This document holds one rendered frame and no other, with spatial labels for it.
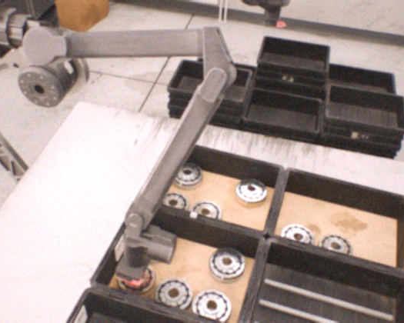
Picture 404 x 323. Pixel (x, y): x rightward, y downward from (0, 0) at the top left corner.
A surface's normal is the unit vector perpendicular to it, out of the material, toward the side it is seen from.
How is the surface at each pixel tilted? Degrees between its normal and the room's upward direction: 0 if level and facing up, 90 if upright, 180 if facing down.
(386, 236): 0
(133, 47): 67
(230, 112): 90
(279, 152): 0
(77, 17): 90
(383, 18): 90
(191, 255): 0
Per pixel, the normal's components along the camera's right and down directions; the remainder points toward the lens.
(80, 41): 0.02, 0.22
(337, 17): -0.22, 0.67
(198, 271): 0.05, -0.72
